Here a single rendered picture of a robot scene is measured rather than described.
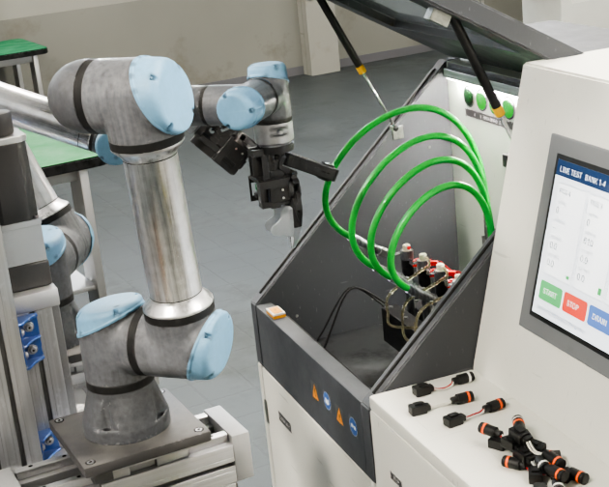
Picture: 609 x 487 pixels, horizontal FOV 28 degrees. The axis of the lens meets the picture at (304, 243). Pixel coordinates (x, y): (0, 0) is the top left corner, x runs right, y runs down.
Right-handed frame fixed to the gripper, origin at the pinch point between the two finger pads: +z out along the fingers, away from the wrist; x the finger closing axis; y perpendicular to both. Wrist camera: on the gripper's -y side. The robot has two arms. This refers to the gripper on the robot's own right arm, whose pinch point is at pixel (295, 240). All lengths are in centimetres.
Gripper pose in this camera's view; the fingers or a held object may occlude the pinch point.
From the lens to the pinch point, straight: 238.1
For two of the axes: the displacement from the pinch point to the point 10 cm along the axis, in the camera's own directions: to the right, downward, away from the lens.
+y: -9.3, 2.0, -3.1
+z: 1.0, 9.5, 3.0
